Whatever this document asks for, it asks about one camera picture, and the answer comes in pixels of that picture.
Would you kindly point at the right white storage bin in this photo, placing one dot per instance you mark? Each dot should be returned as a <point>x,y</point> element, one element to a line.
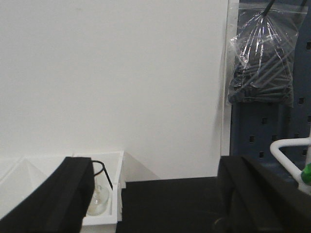
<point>108,187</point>

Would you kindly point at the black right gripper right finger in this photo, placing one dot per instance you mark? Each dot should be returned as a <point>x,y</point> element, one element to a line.
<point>255,200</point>

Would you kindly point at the middle white storage bin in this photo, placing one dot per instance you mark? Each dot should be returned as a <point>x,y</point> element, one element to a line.
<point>20,176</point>

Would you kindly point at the white storage bin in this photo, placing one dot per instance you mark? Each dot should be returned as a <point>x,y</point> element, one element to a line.
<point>108,187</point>
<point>20,176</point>

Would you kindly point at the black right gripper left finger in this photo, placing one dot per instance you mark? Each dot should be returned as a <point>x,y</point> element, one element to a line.
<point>59,204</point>

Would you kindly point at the blue-grey pegboard drying rack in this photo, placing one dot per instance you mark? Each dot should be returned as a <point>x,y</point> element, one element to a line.
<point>255,126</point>

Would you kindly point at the plastic bag of grey pegs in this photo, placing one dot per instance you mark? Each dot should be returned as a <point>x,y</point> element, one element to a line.
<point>261,51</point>

